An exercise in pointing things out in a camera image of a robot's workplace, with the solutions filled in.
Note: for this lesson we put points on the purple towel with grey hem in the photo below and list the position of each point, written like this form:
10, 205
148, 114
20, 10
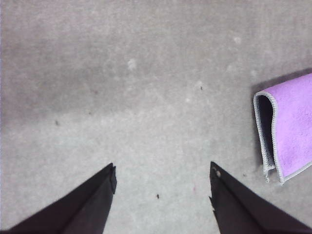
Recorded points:
295, 126

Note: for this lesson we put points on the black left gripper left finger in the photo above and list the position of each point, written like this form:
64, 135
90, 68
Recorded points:
80, 212

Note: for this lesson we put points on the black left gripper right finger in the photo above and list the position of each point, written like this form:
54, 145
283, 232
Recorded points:
239, 209

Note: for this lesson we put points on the grey table cloth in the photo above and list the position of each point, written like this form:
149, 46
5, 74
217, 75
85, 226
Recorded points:
122, 85

